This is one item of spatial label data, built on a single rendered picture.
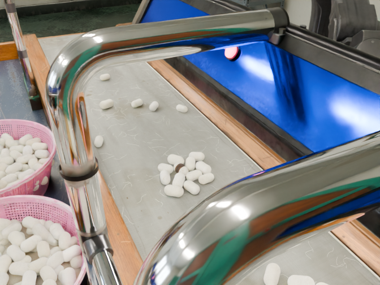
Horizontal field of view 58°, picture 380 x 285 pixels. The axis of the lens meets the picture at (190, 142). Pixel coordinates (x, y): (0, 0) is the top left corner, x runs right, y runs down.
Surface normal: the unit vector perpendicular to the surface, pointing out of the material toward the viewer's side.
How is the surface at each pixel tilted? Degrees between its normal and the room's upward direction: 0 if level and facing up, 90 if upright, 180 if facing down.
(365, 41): 57
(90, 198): 90
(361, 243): 45
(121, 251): 0
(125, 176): 0
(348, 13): 26
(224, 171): 0
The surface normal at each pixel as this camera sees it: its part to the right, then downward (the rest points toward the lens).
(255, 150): -0.61, -0.41
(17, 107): 0.02, -0.82
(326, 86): -0.74, -0.23
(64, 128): 0.00, 0.57
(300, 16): -0.86, 0.28
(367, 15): -0.04, -0.49
